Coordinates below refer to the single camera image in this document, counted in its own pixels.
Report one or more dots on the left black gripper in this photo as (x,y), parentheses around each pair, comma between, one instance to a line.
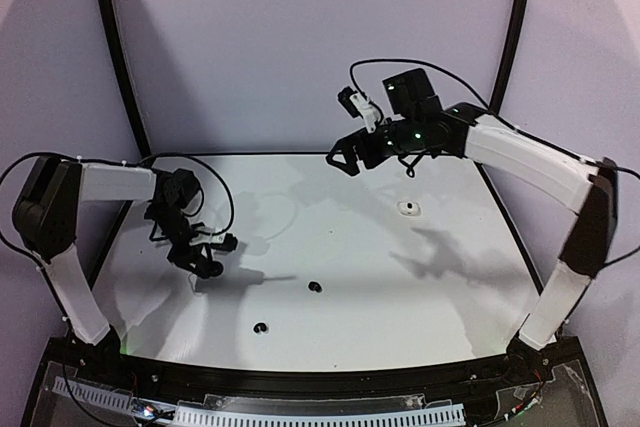
(187,251)

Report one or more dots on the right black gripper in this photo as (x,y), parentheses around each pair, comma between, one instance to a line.
(363,148)

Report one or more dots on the white earbud charging case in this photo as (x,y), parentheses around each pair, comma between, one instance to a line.
(408,208)

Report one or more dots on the black earbud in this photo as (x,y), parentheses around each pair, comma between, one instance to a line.
(260,328)
(314,287)

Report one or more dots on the black earbud charging case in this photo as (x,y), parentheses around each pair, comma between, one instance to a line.
(214,269)

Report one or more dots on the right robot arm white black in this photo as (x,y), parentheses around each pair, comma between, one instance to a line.
(422,127)

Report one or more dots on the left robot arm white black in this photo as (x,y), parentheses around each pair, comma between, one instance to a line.
(45,217)

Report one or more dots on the black earbud front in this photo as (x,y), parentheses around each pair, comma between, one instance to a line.
(260,328)

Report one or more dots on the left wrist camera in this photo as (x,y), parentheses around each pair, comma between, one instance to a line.
(223,242)

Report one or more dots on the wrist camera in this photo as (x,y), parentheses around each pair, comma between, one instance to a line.
(223,242)
(359,106)

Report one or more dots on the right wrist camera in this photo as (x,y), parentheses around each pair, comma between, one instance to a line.
(359,106)

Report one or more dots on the black front aluminium rail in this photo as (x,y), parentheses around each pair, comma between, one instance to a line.
(173,380)

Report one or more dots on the white slotted cable duct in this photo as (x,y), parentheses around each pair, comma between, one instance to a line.
(399,411)

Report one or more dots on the right black frame post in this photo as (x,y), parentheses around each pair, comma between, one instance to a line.
(507,60)

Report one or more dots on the black frame post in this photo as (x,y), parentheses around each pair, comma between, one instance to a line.
(507,60)
(122,75)

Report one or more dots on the left black frame post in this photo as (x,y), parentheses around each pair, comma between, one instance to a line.
(122,75)

